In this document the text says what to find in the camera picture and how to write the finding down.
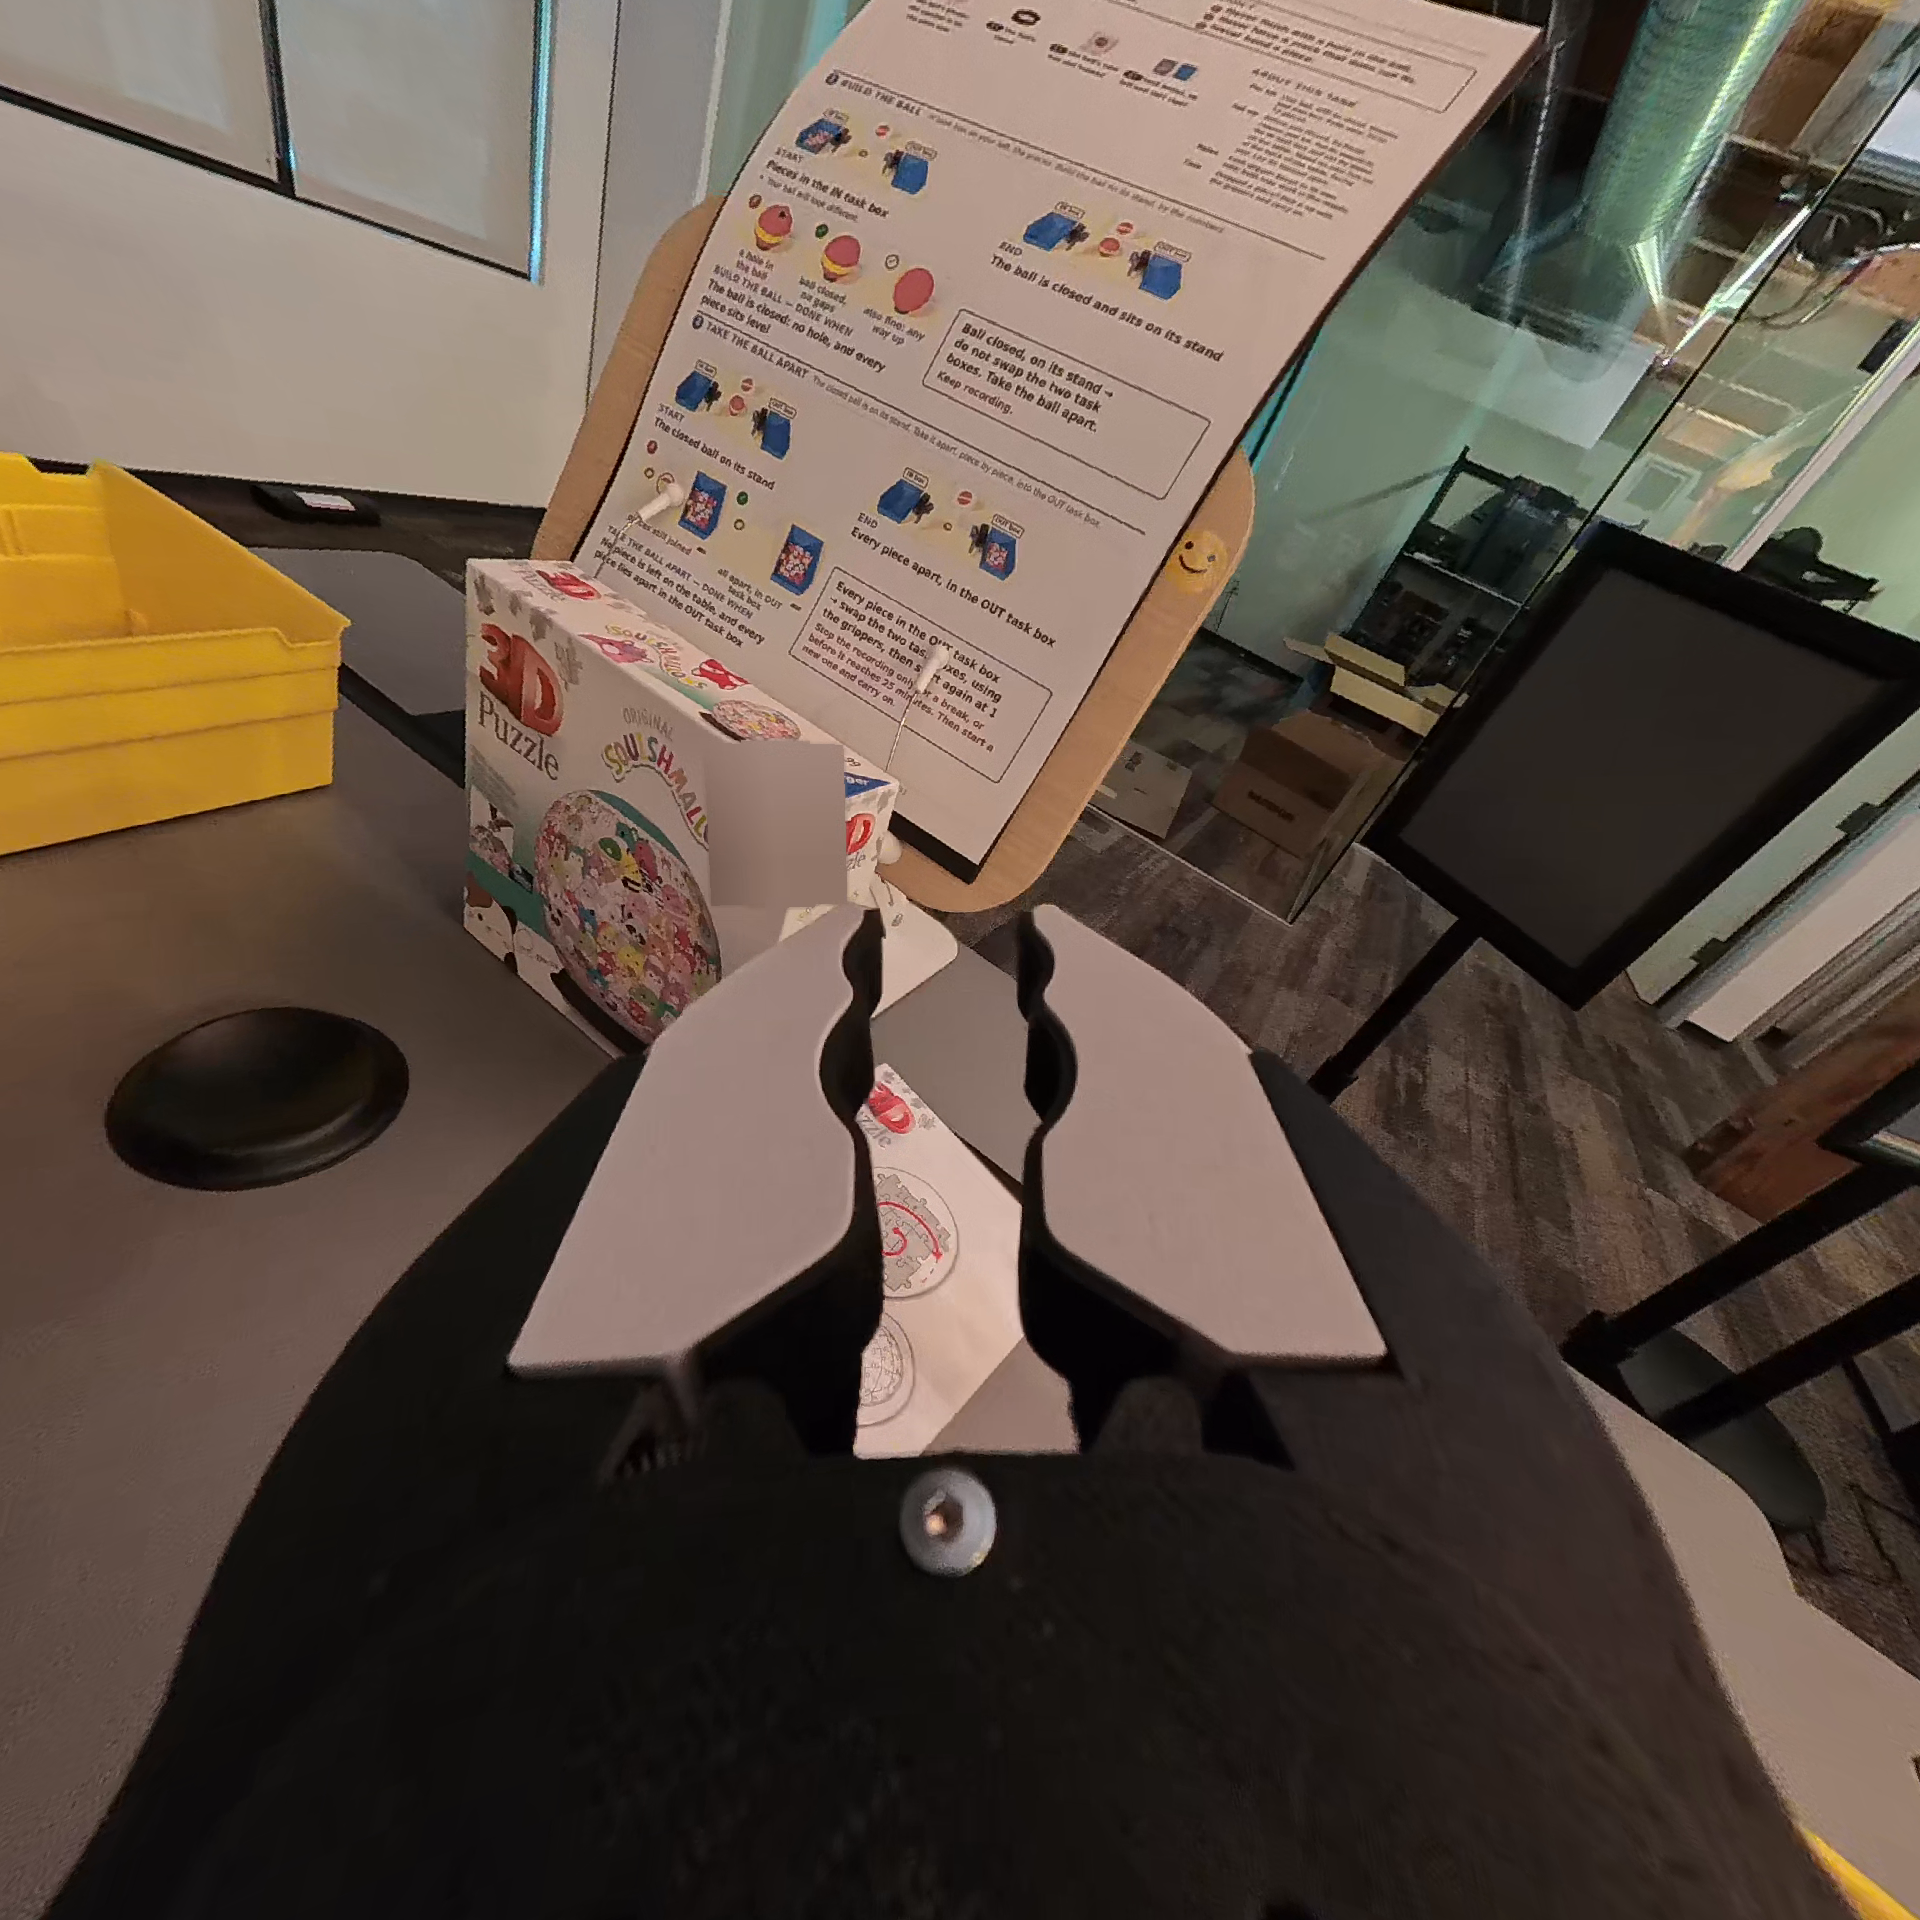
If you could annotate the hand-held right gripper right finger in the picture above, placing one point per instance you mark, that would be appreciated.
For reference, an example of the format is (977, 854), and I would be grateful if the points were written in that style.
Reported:
(1199, 1200)

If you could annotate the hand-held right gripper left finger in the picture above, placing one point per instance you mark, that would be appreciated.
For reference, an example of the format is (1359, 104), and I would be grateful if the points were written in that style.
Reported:
(690, 1200)

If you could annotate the yellow plastic bin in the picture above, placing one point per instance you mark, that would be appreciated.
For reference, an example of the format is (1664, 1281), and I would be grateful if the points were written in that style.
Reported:
(152, 661)

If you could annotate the colourful puzzle box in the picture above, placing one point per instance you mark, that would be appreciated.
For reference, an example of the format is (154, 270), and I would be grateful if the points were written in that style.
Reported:
(573, 783)

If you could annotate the white printed leaflet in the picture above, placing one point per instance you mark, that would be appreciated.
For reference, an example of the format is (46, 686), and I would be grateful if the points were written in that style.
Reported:
(916, 1261)

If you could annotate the brown cardboard box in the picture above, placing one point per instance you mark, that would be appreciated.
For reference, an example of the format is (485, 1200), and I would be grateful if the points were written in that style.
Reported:
(1293, 784)

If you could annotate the wooden bench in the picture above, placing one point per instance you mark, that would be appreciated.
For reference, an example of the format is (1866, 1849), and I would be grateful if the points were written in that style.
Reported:
(1818, 1116)

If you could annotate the yellow smiley sticker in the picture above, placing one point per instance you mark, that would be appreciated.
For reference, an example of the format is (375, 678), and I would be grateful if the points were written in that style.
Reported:
(1199, 555)

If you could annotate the printed instruction sheet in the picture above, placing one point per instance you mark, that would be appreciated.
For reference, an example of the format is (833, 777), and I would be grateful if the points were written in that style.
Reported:
(991, 364)

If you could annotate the wooden easel board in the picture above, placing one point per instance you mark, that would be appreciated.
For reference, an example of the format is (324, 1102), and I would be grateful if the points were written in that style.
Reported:
(626, 334)

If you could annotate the silver ventilation duct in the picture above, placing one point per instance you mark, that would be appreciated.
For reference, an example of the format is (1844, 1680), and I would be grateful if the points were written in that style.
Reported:
(1664, 138)

